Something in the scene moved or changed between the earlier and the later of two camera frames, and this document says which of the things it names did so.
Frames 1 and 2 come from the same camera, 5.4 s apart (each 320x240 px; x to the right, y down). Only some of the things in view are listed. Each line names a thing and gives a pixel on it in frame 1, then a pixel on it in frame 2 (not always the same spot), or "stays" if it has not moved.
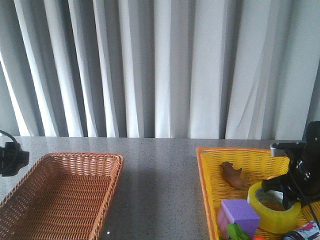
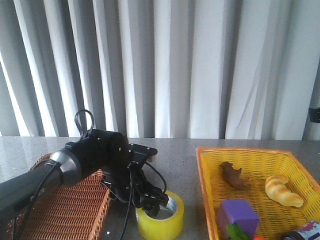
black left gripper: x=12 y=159 → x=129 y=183
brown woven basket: x=63 y=196 stays
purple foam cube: x=238 y=211 stays
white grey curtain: x=212 y=69 stays
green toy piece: x=234 y=233 stays
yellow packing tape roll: x=273 y=220 → x=151 y=228
